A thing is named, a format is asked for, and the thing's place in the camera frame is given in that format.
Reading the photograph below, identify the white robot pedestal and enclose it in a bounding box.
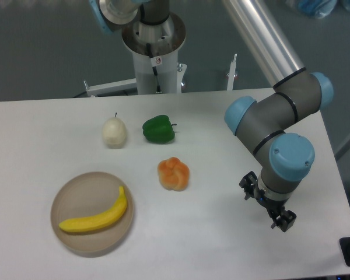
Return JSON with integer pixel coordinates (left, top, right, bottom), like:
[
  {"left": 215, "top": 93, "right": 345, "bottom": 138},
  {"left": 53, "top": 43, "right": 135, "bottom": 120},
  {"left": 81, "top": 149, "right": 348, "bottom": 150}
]
[{"left": 122, "top": 12, "right": 186, "bottom": 95}]

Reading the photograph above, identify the white metal frame bracket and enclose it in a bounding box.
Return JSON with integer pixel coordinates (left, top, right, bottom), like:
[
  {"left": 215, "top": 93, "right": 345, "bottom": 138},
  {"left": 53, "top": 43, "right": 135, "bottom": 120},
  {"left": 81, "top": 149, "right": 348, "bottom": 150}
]
[{"left": 83, "top": 62, "right": 188, "bottom": 97}]

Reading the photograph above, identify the silver and grey robot arm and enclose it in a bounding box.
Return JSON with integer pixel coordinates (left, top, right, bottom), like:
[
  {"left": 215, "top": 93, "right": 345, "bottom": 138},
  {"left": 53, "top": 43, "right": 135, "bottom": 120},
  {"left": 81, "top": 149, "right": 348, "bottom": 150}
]
[{"left": 90, "top": 1, "right": 334, "bottom": 232}]

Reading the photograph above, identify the blue plastic bag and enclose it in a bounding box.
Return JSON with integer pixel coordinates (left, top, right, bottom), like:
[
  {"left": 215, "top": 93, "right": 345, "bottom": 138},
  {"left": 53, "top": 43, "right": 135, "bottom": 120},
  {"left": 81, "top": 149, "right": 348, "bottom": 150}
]
[{"left": 295, "top": 0, "right": 350, "bottom": 19}]

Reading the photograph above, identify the white upright post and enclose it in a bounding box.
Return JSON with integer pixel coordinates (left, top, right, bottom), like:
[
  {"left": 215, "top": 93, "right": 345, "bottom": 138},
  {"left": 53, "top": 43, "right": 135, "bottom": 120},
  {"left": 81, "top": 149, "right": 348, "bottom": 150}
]
[{"left": 226, "top": 54, "right": 238, "bottom": 90}]

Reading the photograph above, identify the yellow banana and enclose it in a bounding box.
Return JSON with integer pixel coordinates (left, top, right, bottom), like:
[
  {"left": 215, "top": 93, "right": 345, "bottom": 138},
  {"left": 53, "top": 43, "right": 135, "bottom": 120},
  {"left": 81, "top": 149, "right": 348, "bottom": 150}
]
[{"left": 58, "top": 186, "right": 128, "bottom": 233}]

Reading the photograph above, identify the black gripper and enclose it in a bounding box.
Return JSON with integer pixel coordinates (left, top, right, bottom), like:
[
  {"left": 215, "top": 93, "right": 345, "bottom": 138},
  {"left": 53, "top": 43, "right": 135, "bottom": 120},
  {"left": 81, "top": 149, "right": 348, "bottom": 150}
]
[{"left": 239, "top": 171, "right": 297, "bottom": 232}]

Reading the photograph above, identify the white pear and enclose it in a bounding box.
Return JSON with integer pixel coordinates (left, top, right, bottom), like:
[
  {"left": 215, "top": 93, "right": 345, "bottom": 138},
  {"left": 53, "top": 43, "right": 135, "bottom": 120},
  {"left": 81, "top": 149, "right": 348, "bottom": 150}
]
[{"left": 101, "top": 113, "right": 127, "bottom": 149}]

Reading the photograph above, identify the green bell pepper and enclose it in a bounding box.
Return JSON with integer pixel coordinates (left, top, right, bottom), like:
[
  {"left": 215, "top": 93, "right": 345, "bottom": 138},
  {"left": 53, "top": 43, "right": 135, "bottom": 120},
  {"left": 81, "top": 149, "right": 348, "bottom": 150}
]
[{"left": 142, "top": 115, "right": 176, "bottom": 144}]

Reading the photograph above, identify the grey metal leg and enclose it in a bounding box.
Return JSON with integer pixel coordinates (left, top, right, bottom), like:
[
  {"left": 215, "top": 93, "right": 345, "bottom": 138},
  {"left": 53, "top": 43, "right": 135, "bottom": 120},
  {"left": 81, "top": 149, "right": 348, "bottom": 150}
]
[{"left": 334, "top": 121, "right": 350, "bottom": 160}]

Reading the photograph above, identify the orange bread roll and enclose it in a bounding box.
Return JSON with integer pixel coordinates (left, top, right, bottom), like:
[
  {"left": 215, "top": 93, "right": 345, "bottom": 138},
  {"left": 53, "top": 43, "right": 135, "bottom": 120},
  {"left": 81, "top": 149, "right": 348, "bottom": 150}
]
[{"left": 157, "top": 157, "right": 190, "bottom": 191}]

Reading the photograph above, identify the beige round plate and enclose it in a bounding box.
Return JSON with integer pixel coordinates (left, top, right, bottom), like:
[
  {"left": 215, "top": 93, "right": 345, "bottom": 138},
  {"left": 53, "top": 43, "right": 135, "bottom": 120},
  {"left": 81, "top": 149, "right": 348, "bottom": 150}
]
[{"left": 50, "top": 171, "right": 134, "bottom": 257}]

